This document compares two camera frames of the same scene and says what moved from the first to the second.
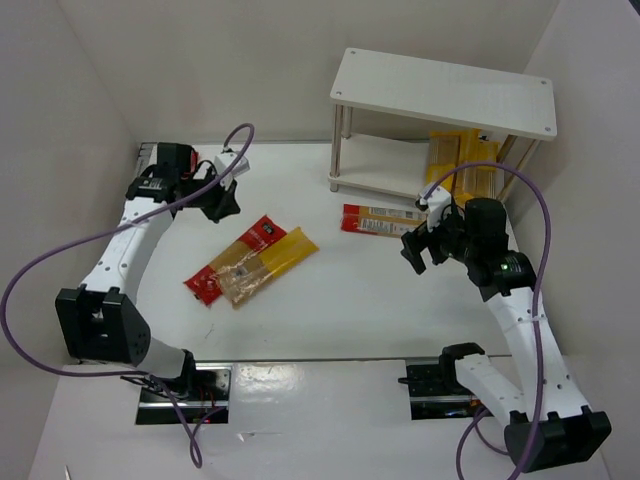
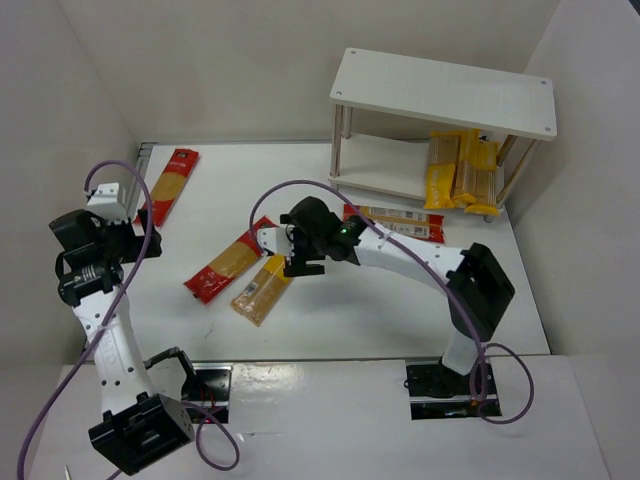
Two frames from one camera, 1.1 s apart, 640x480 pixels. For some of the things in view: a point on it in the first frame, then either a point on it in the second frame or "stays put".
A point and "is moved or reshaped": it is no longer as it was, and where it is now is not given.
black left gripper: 220,198 → 142,236
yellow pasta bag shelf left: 442,158 stays put
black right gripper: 425,245 → 304,267
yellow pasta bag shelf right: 476,183 stays put
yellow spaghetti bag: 242,279 is moved or reshaped
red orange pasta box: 380,220 stays put
